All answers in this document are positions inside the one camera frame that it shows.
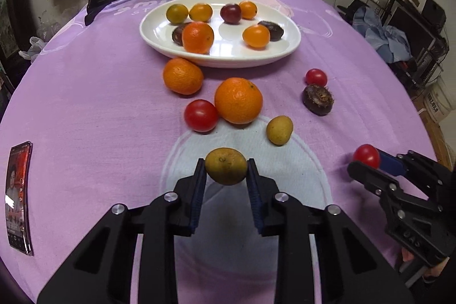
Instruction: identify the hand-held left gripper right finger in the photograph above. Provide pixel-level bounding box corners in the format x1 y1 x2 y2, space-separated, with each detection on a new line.
247 157 416 304

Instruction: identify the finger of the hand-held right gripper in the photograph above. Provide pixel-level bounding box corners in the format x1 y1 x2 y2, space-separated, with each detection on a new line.
378 149 455 208
347 161 443 215

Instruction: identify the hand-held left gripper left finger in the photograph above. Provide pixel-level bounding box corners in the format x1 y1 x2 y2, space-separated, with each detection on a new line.
36 158 208 304

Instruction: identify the red cherry tomato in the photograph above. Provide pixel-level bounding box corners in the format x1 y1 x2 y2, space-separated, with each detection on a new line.
353 144 381 169
184 99 219 132
305 68 328 87

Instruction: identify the olive green kumquat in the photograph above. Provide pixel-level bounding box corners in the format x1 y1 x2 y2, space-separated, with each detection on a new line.
205 147 248 186

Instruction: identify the white oval plate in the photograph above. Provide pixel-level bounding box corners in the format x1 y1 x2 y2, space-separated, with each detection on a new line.
139 0 302 69

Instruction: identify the orange mandarin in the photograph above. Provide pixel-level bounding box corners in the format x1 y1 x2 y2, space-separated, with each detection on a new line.
214 77 263 125
182 21 215 54
163 57 204 96

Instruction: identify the smooth orange kumquat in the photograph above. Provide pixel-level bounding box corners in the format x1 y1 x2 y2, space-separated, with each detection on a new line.
239 1 258 20
188 3 213 23
242 24 271 49

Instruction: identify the dark brown water chestnut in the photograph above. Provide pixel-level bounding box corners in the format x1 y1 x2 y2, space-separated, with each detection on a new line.
303 84 335 117
257 21 285 42
172 23 191 46

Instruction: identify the yellow green kumquat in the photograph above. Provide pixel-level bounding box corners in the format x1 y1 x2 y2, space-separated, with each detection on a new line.
166 4 189 24

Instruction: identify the dark red plum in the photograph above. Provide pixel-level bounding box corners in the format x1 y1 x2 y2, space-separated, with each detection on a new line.
220 4 242 24

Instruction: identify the small yellow oval kumquat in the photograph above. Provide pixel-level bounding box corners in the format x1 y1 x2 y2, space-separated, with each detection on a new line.
266 115 294 146

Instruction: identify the white bucket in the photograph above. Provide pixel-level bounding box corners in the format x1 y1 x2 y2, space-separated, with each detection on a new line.
426 76 450 123

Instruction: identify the blue cloth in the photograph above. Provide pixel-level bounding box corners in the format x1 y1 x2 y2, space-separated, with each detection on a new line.
353 7 414 64

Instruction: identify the black monitor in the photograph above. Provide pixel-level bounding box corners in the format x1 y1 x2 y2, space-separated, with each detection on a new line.
386 5 442 55

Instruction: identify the black speaker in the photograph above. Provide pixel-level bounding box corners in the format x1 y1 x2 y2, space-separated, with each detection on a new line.
422 0 447 28

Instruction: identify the black chair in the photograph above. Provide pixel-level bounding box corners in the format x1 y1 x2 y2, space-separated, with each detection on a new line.
337 0 371 18

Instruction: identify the smartphone with lit screen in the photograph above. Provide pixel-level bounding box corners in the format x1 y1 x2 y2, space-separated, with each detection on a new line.
4 141 34 256

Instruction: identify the white plastic bag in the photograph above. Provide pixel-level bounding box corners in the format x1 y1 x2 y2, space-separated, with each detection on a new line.
19 36 45 62

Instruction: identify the dark wooden cabinet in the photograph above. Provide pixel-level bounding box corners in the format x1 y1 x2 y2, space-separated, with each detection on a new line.
0 0 22 59

